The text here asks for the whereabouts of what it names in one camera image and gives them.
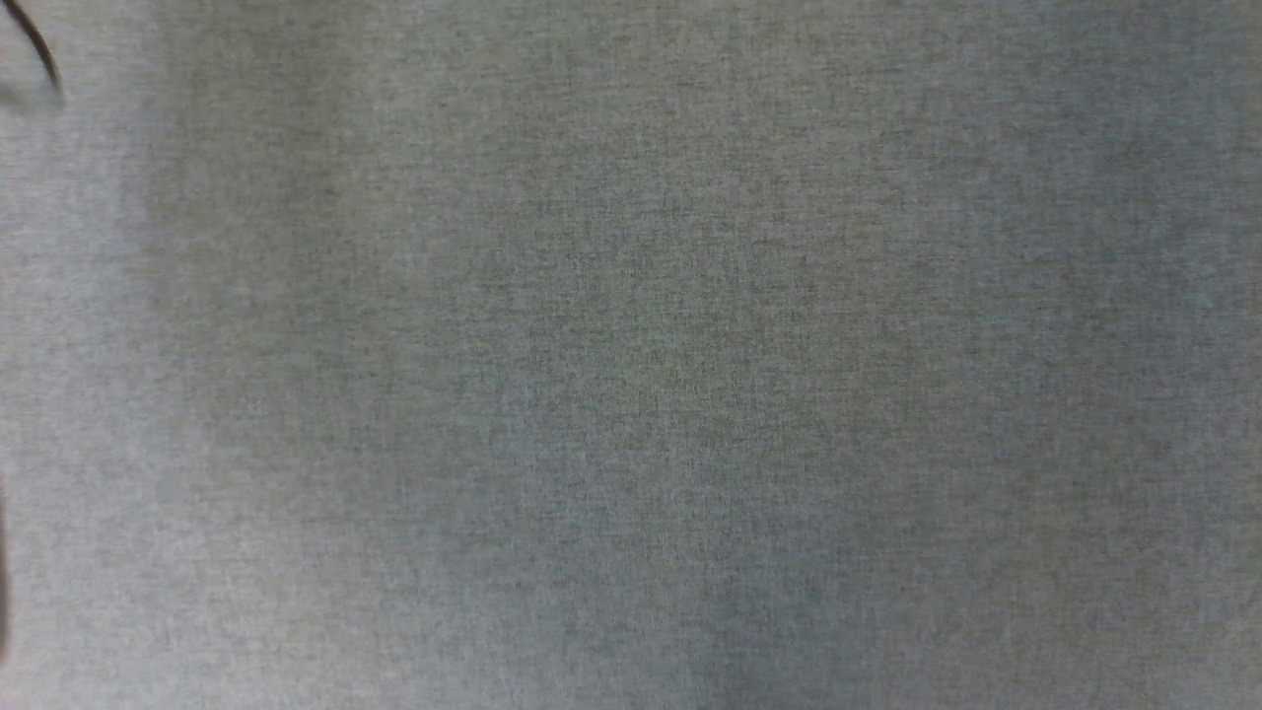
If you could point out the grey fabric sofa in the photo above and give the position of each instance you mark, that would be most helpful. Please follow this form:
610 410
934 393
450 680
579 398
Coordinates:
631 375

